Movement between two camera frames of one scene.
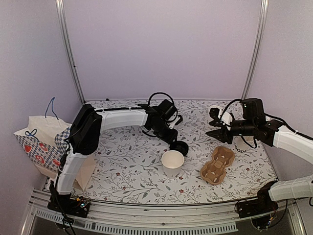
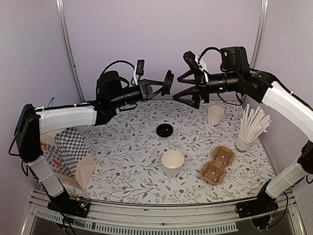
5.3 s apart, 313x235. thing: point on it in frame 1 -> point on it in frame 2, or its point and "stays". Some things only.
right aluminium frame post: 264,12 stays
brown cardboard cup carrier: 213,172 stays
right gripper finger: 217,122 -> 192,72
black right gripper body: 231,138 -> 201,84
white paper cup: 172,161 stays
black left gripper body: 161,133 -> 144,89
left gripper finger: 178,120 -> 148,82
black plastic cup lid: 180,146 -> 167,82
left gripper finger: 174,145 -> 155,93
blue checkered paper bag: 45,141 stays
